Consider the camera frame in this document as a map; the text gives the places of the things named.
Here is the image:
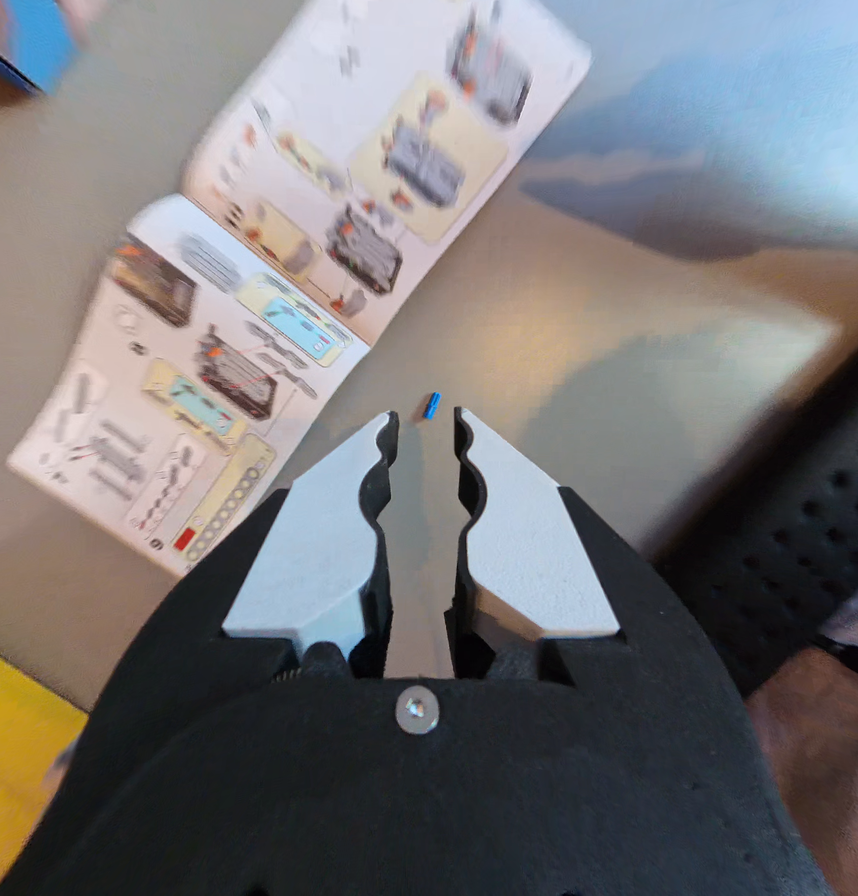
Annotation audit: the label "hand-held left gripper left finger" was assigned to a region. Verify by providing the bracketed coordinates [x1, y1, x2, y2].
[222, 411, 400, 677]

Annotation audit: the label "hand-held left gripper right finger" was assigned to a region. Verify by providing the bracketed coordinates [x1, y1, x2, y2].
[447, 406, 620, 677]

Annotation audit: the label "yellow plastic parts bin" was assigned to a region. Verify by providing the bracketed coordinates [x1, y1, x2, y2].
[0, 644, 90, 876]

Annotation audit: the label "instruction booklet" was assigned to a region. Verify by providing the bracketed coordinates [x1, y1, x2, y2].
[5, 0, 594, 578]

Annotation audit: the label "person's leg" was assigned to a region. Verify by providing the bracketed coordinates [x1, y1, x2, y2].
[744, 595, 858, 896]

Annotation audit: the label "blue robot kit box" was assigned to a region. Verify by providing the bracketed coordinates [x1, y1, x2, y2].
[0, 0, 80, 95]

